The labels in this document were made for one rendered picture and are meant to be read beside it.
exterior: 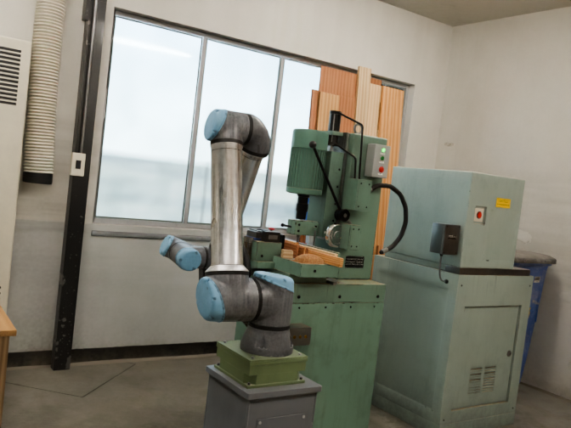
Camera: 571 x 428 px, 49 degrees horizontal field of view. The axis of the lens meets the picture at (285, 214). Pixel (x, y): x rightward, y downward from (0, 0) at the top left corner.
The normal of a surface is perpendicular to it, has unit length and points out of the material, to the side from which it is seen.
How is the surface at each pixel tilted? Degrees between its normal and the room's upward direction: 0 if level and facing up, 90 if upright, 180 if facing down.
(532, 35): 90
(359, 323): 90
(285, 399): 90
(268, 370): 90
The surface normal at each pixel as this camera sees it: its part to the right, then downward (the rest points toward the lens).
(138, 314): 0.56, 0.11
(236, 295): 0.52, -0.14
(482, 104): -0.82, -0.07
